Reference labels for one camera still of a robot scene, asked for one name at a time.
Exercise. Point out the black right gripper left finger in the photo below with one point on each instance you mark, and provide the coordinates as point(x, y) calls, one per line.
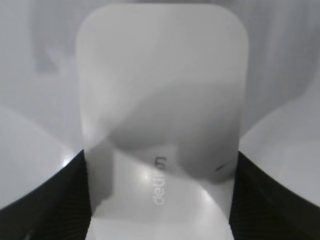
point(59, 209)

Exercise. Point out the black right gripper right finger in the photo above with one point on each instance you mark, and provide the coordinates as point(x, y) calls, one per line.
point(263, 209)

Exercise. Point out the white rectangular board eraser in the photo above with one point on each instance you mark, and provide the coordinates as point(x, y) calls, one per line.
point(161, 92)

